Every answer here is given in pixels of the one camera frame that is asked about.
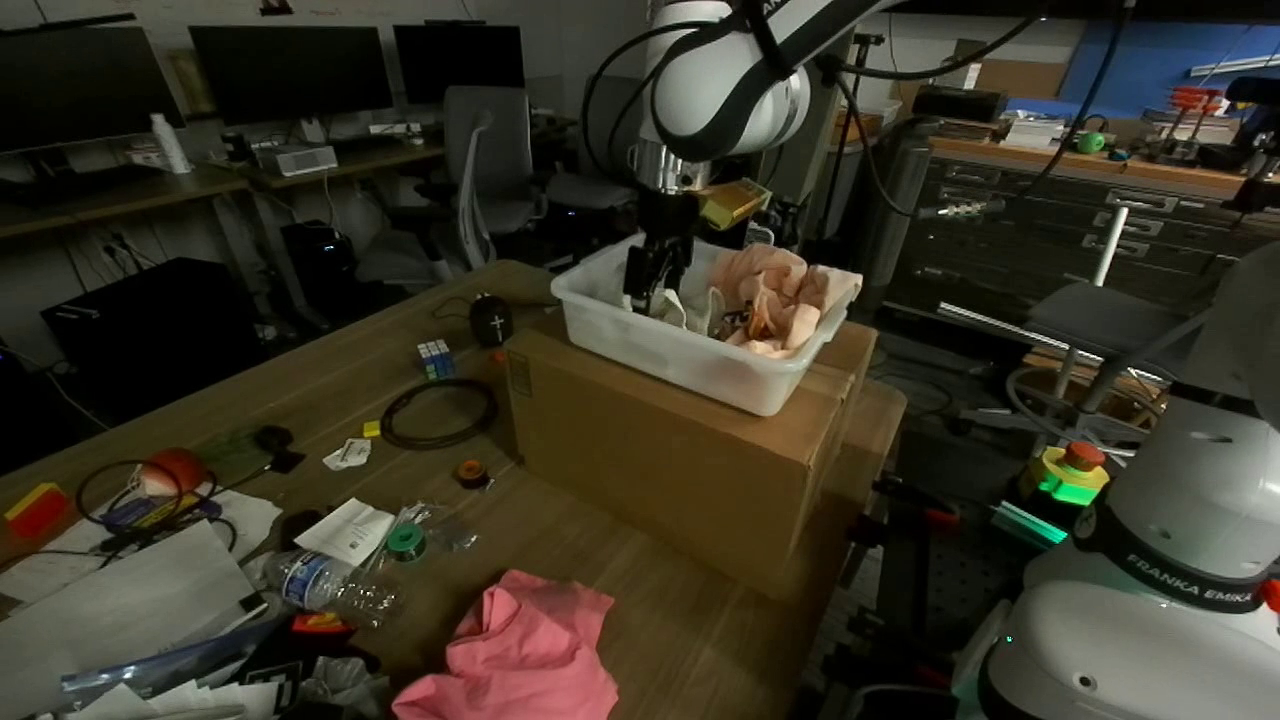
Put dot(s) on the white plastic bin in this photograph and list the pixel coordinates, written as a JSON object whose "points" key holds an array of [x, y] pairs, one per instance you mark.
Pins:
{"points": [[664, 351]]}

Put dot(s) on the black robot mounting stand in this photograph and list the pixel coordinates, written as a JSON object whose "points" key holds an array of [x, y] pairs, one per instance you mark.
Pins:
{"points": [[904, 561]]}

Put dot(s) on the black workbench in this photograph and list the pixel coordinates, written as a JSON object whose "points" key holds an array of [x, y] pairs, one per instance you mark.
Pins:
{"points": [[1014, 241]]}

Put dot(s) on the black computer monitor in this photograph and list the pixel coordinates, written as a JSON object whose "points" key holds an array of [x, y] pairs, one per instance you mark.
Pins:
{"points": [[287, 73], [462, 61], [66, 80]]}

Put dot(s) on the long wooden office desk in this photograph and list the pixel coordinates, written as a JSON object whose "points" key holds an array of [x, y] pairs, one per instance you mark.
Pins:
{"points": [[106, 202]]}

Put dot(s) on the small orange tool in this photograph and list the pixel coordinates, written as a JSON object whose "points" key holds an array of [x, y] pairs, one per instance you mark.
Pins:
{"points": [[323, 622]]}

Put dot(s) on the grey office chair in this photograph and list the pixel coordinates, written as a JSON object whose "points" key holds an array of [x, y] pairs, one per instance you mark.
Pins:
{"points": [[585, 197], [485, 161]]}

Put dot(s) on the blue partition board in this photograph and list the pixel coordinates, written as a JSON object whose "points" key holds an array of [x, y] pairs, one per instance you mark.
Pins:
{"points": [[1146, 64]]}

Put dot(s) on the small blue box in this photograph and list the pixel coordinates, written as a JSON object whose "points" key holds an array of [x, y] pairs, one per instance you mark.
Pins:
{"points": [[435, 353]]}

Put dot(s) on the tall cardboard box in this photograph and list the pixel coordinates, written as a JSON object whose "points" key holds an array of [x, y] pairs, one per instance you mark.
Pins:
{"points": [[654, 454]]}

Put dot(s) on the emergency stop button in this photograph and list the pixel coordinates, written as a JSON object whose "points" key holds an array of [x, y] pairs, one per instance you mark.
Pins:
{"points": [[1070, 473]]}

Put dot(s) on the pale whitish cloth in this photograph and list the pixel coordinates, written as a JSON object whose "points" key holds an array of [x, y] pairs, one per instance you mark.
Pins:
{"points": [[697, 314]]}

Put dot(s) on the small white item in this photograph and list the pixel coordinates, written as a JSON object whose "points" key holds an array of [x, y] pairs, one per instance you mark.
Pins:
{"points": [[349, 454]]}

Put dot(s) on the clear plastic bottle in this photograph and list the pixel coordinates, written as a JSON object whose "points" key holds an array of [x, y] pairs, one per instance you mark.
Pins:
{"points": [[313, 583]]}

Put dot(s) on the red yellow flat item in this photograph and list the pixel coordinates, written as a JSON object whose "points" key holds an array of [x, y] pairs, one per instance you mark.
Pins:
{"points": [[39, 513]]}

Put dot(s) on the grey desk device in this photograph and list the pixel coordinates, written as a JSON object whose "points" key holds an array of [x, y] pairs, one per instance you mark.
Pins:
{"points": [[304, 161]]}

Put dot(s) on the low cardboard box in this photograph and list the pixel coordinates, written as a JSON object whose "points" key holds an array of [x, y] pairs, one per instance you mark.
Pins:
{"points": [[852, 492]]}

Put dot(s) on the white bottle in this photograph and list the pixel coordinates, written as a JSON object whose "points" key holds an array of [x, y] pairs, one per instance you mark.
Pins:
{"points": [[168, 146]]}

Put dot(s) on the peach printed cloth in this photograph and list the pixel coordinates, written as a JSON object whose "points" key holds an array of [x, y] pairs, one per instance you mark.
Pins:
{"points": [[774, 292]]}

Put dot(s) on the black computer case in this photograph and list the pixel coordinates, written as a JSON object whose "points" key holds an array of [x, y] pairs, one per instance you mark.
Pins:
{"points": [[154, 334]]}

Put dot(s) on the small black item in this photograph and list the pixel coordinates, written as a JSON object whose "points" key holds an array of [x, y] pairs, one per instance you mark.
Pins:
{"points": [[272, 441]]}

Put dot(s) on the white paper sheets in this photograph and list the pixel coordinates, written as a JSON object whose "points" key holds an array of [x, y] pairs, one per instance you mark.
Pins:
{"points": [[123, 605]]}

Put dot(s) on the tiny yellow item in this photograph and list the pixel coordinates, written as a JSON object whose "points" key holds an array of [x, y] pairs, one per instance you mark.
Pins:
{"points": [[369, 429]]}

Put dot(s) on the green tape roll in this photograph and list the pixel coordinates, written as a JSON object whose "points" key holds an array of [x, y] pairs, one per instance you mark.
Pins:
{"points": [[392, 545]]}

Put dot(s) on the grey stand plate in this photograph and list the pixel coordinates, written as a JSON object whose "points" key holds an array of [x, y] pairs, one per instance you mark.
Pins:
{"points": [[1102, 319]]}

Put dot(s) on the white paper packet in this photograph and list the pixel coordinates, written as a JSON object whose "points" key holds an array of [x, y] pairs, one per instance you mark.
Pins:
{"points": [[344, 531]]}

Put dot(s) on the small orange black disc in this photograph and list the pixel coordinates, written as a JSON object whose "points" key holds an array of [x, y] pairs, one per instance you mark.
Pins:
{"points": [[469, 468]]}

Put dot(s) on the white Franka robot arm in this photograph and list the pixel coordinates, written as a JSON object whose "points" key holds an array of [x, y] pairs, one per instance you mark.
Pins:
{"points": [[724, 95]]}

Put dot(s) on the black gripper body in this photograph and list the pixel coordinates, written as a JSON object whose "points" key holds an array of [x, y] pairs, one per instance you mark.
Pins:
{"points": [[664, 226]]}

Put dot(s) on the black round object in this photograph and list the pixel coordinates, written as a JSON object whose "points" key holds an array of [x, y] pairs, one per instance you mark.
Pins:
{"points": [[489, 320]]}

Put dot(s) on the red round cap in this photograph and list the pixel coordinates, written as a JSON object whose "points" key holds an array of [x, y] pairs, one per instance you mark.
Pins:
{"points": [[172, 468]]}

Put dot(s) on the pink cloth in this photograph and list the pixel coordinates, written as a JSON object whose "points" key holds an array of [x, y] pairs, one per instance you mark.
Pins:
{"points": [[521, 655]]}

